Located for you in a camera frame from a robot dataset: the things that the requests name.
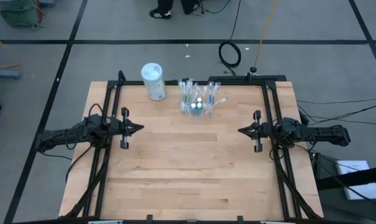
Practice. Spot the white paper booklet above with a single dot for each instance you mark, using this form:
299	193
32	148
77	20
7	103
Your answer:
364	191

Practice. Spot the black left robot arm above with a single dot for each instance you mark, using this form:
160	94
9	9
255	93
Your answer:
60	137

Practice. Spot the grey blue floor base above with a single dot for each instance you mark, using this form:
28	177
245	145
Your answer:
4	74

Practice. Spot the white red toothbrush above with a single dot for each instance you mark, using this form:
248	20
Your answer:
218	102

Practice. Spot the blue white toothbrush in wrapper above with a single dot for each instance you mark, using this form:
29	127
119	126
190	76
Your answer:
189	88

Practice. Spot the pale toothbrush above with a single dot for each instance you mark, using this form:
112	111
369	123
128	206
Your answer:
180	88

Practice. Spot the black metal bar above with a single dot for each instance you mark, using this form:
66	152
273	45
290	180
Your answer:
346	181

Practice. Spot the clear acrylic organizer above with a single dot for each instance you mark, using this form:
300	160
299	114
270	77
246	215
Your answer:
187	110

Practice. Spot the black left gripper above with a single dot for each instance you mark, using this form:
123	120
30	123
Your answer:
117	126

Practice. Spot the green fabric bag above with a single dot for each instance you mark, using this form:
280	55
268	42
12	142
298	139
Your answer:
20	15

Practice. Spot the white wipes canister green label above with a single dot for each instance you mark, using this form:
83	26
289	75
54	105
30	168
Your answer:
153	81

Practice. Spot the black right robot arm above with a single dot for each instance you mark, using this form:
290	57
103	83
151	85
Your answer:
324	135

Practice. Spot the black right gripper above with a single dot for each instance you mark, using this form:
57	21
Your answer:
265	130

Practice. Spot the person's leg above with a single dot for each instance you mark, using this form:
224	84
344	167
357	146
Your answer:
165	4
190	6

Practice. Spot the person's black striped shoe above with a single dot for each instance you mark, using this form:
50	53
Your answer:
159	14

